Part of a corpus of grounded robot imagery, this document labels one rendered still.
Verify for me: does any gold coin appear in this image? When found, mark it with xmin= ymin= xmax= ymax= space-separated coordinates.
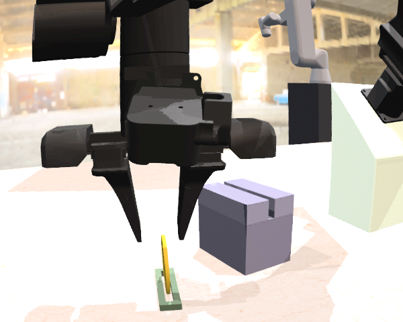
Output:
xmin=161 ymin=235 xmax=171 ymax=294

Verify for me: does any light green rectangular frame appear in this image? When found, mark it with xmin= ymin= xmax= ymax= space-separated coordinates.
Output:
xmin=154 ymin=268 xmax=183 ymax=311

